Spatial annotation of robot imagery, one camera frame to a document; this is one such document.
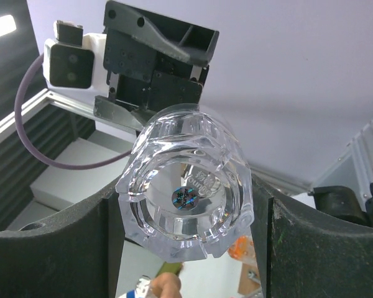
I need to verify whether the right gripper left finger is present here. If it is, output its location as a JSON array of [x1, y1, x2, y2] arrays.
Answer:
[[0, 182, 124, 297]]

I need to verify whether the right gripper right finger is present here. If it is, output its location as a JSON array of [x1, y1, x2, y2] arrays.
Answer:
[[251, 176, 373, 297]]

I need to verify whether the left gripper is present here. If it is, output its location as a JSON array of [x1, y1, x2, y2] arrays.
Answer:
[[93, 1, 219, 130]]

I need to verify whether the clear glass cup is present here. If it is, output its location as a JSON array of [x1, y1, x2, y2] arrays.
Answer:
[[116, 104, 254, 263]]

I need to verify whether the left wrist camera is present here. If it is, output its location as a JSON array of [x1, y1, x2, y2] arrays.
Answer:
[[42, 20, 109, 94]]

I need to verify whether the aluminium frame rail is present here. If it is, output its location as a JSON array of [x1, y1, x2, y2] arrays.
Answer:
[[0, 88, 119, 153]]

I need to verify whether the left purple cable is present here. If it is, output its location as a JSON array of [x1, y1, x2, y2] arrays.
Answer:
[[14, 52, 134, 170]]

